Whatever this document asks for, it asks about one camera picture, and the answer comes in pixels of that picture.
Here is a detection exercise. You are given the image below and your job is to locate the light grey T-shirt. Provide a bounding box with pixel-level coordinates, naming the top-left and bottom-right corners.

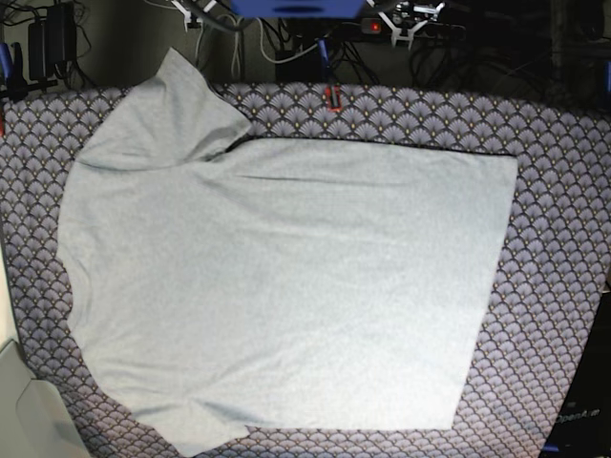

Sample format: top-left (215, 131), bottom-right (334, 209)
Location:
top-left (57, 51), bottom-right (517, 456)

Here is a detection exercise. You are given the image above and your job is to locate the red black clamp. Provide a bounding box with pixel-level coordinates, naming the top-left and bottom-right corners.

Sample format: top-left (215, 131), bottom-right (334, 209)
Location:
top-left (325, 85), bottom-right (342, 113)

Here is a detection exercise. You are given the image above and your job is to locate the black power strip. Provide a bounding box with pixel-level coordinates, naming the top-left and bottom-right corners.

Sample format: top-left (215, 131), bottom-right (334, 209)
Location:
top-left (357, 18), bottom-right (467, 40)

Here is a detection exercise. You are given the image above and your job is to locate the blue box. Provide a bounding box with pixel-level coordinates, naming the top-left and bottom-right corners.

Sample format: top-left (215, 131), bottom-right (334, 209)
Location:
top-left (230, 0), bottom-right (365, 19)

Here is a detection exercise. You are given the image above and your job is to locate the fan-patterned table cloth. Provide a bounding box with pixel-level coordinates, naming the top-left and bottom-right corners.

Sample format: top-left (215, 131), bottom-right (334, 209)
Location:
top-left (1, 83), bottom-right (610, 457)

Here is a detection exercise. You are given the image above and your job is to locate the black power adapter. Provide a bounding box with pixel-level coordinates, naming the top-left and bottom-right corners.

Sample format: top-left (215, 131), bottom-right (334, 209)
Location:
top-left (28, 1), bottom-right (77, 81)

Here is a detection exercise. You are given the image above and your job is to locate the beige plastic bin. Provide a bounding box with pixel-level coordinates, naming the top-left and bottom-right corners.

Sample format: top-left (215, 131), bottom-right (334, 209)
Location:
top-left (1, 340), bottom-right (90, 457)

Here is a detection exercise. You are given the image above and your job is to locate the white cable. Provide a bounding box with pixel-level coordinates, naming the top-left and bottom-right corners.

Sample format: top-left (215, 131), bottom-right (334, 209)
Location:
top-left (194, 12), bottom-right (320, 77)

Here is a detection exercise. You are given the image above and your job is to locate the black OpenArm base plate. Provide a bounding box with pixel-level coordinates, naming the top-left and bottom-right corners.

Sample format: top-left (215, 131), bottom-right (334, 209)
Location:
top-left (539, 292), bottom-right (610, 457)

